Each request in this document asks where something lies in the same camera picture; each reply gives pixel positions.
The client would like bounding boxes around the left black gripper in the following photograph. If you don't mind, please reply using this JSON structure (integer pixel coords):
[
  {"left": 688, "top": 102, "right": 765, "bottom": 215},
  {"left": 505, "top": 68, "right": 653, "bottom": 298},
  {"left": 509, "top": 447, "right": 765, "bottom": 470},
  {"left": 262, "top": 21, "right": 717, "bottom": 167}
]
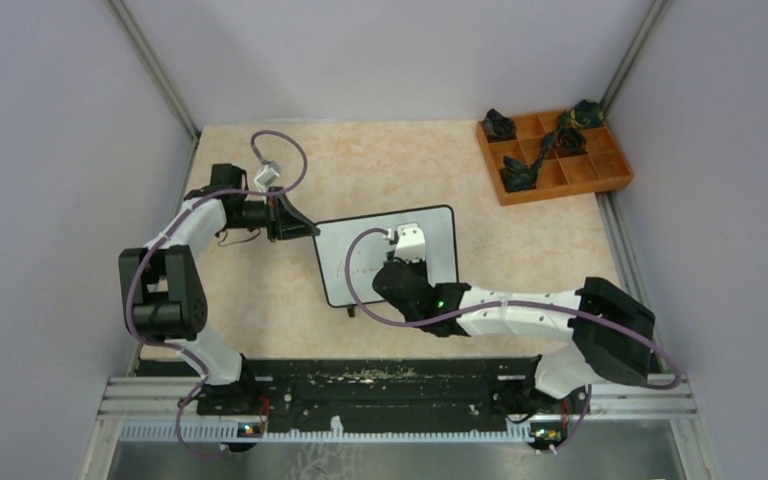
[{"left": 227, "top": 186, "right": 320, "bottom": 243}]

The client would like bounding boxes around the small whiteboard with stand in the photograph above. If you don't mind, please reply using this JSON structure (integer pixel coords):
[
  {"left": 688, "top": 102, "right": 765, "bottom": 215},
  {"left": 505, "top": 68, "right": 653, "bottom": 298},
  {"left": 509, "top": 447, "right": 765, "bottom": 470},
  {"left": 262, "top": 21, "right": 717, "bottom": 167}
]
[{"left": 313, "top": 204, "right": 459, "bottom": 308}]

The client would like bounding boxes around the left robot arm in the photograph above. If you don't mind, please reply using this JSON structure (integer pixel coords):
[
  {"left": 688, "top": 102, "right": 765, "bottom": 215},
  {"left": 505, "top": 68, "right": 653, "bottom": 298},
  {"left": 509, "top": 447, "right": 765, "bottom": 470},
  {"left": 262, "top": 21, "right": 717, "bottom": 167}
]
[{"left": 118, "top": 164, "right": 320, "bottom": 414}]

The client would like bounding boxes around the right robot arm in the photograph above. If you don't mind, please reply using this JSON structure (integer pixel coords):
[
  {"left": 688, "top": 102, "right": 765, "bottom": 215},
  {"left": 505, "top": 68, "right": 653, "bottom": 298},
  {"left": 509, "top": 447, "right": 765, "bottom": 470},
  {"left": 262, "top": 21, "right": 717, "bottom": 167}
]
[{"left": 372, "top": 261, "right": 655, "bottom": 412}]

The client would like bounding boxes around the dark cloth bundle front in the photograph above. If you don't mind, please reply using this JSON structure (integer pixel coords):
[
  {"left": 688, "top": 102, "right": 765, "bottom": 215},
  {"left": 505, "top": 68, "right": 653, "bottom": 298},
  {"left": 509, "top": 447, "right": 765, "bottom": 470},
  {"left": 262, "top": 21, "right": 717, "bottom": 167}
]
[{"left": 500, "top": 134, "right": 554, "bottom": 193}]

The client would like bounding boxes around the dark cloth bundle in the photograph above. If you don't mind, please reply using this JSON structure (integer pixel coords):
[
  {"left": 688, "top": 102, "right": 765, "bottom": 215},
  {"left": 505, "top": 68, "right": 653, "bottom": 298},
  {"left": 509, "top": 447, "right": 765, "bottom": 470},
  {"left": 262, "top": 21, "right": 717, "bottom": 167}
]
[
  {"left": 500, "top": 134, "right": 554, "bottom": 193},
  {"left": 553, "top": 127, "right": 587, "bottom": 158},
  {"left": 557, "top": 99, "right": 605, "bottom": 130},
  {"left": 480, "top": 108, "right": 517, "bottom": 143}
]

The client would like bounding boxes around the dark cloth bundle left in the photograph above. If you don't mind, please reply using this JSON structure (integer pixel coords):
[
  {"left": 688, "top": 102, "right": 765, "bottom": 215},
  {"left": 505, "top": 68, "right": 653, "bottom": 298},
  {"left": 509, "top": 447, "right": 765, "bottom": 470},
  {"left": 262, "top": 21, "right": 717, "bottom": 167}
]
[{"left": 480, "top": 108, "right": 517, "bottom": 143}]

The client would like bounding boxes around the orange compartment tray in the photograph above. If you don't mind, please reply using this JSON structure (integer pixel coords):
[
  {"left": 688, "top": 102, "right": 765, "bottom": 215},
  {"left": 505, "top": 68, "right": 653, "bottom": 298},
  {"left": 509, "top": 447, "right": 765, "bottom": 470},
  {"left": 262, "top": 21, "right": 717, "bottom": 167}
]
[{"left": 476, "top": 110, "right": 633, "bottom": 206}]

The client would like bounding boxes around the dark cloth bundle middle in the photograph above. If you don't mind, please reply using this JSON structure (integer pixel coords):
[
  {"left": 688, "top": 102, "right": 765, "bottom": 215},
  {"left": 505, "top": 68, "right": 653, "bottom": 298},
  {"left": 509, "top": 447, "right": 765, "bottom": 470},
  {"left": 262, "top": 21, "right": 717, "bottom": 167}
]
[{"left": 553, "top": 127, "right": 587, "bottom": 158}]

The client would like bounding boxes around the dark cloth bundle back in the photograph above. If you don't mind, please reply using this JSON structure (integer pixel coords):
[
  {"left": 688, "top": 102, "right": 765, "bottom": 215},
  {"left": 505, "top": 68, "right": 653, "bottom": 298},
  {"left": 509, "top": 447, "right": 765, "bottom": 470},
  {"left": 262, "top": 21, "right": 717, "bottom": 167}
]
[{"left": 557, "top": 99, "right": 605, "bottom": 130}]

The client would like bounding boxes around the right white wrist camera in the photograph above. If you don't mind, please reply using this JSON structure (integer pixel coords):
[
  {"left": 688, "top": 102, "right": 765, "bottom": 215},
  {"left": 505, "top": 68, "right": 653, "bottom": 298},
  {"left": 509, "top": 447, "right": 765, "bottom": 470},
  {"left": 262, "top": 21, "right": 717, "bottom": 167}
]
[{"left": 386, "top": 222, "right": 426, "bottom": 264}]

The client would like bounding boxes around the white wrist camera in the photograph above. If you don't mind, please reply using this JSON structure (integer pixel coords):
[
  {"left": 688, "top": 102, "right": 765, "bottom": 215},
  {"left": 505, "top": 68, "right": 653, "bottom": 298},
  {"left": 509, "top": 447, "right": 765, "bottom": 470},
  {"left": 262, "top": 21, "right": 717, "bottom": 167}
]
[
  {"left": 253, "top": 161, "right": 282, "bottom": 192},
  {"left": 386, "top": 222, "right": 426, "bottom": 264}
]

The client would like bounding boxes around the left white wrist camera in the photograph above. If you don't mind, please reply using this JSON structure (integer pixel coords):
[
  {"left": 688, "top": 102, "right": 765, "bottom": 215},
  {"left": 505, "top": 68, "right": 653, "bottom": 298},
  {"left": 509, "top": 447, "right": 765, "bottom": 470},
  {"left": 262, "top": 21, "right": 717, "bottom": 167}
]
[{"left": 253, "top": 161, "right": 282, "bottom": 192}]

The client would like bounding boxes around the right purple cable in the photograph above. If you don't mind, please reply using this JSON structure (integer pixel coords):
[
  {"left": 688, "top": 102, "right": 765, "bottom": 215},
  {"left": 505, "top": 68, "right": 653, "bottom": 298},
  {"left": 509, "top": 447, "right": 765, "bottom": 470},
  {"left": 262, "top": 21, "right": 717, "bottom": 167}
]
[{"left": 343, "top": 227, "right": 683, "bottom": 455}]

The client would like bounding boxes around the purple cable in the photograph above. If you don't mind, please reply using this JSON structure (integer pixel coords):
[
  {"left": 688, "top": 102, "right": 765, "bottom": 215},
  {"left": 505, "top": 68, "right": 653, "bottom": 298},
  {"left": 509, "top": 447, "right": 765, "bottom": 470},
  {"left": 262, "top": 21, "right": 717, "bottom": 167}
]
[
  {"left": 124, "top": 129, "right": 310, "bottom": 460},
  {"left": 343, "top": 227, "right": 683, "bottom": 455}
]

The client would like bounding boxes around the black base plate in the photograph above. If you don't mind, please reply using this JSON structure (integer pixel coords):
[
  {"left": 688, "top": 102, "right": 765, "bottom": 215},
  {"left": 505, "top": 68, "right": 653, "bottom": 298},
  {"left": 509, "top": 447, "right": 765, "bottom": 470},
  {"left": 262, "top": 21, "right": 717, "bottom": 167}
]
[{"left": 194, "top": 358, "right": 585, "bottom": 434}]

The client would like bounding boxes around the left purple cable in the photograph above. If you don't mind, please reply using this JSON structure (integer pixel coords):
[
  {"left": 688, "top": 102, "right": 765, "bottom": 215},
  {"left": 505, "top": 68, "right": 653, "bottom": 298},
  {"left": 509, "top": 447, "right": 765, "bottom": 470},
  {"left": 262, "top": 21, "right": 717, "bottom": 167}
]
[{"left": 124, "top": 129, "right": 310, "bottom": 460}]

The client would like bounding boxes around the aluminium frame rail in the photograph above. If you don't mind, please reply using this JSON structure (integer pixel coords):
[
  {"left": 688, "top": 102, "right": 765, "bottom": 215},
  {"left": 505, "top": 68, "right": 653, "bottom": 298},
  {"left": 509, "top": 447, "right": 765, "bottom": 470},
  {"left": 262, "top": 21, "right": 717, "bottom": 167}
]
[{"left": 97, "top": 376, "right": 698, "bottom": 445}]

